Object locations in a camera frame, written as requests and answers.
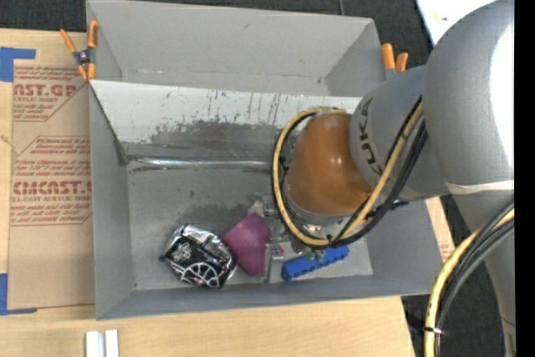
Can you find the purple cup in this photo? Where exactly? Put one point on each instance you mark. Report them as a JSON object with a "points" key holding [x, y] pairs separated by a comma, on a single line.
{"points": [[247, 243]]}

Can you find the brown cardboard board, red print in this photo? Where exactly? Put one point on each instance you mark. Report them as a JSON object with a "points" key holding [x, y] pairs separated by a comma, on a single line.
{"points": [[50, 255]]}

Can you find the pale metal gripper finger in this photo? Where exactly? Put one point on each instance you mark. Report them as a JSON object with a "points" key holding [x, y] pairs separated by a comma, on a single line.
{"points": [[275, 263], [265, 206]]}

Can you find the grey metal bin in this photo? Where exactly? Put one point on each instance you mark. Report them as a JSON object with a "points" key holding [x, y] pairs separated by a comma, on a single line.
{"points": [[200, 188]]}

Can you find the black and silver foil packet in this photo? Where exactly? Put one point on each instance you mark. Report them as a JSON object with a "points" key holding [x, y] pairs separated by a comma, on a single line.
{"points": [[196, 257]]}

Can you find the blue toothed block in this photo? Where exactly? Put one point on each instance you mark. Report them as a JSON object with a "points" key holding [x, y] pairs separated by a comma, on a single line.
{"points": [[311, 265]]}

